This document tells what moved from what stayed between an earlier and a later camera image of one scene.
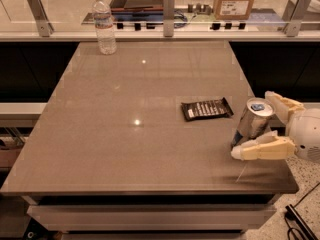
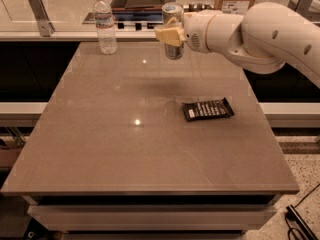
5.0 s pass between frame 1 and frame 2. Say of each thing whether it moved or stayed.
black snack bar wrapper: stayed
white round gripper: moved
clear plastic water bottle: stayed
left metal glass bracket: stayed
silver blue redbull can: moved
